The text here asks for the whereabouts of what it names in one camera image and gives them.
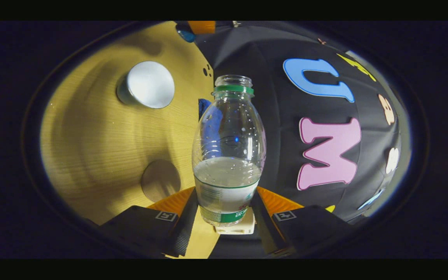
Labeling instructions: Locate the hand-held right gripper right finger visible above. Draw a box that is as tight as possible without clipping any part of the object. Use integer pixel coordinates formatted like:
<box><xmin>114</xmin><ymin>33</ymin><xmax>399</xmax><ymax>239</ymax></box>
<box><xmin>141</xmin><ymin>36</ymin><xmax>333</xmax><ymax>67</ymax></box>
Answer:
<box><xmin>249</xmin><ymin>186</ymin><xmax>355</xmax><ymax>257</ymax></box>

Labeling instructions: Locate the clear plastic water bottle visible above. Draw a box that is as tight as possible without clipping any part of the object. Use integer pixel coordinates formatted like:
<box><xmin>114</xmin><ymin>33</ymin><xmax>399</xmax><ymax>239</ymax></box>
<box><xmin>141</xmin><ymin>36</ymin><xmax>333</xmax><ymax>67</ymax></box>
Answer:
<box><xmin>192</xmin><ymin>75</ymin><xmax>266</xmax><ymax>227</ymax></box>

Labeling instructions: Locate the white toaster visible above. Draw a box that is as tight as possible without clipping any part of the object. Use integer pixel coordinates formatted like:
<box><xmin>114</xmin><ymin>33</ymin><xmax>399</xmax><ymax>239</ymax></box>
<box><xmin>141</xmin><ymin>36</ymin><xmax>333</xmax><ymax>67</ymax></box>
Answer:
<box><xmin>215</xmin><ymin>207</ymin><xmax>256</xmax><ymax>235</ymax></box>

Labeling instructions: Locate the round wooden coaster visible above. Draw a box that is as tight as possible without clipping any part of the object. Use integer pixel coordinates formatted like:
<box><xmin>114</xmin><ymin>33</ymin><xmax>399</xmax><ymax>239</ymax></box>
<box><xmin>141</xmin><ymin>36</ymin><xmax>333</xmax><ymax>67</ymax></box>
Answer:
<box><xmin>141</xmin><ymin>159</ymin><xmax>182</xmax><ymax>203</ymax></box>

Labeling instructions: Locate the black backdrop cloth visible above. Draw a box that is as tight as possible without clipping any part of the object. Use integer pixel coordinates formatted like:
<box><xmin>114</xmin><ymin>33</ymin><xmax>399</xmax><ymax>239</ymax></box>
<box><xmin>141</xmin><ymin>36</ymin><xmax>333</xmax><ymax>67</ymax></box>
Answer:
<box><xmin>194</xmin><ymin>21</ymin><xmax>411</xmax><ymax>226</ymax></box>

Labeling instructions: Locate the blue teacup lid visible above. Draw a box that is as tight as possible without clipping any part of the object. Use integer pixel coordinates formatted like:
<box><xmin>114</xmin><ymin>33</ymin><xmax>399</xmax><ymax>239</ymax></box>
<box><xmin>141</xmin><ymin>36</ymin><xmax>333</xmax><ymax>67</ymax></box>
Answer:
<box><xmin>176</xmin><ymin>25</ymin><xmax>196</xmax><ymax>43</ymax></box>

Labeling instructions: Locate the blue towel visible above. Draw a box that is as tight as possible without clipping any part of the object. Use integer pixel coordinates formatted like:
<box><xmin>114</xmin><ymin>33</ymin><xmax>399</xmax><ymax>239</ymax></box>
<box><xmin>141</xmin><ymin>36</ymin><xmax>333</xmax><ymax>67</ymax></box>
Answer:
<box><xmin>198</xmin><ymin>98</ymin><xmax>224</xmax><ymax>150</ymax></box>

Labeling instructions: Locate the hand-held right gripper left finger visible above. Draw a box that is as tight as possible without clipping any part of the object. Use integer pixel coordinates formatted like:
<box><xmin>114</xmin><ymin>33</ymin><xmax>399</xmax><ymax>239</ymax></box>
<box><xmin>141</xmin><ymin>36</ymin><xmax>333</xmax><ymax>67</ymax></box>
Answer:
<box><xmin>100</xmin><ymin>187</ymin><xmax>199</xmax><ymax>258</ymax></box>

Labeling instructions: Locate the white teacup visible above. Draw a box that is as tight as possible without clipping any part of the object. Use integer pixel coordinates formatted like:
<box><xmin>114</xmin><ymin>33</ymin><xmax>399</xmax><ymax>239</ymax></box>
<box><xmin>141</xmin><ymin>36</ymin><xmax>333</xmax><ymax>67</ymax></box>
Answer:
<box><xmin>116</xmin><ymin>61</ymin><xmax>175</xmax><ymax>109</ymax></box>

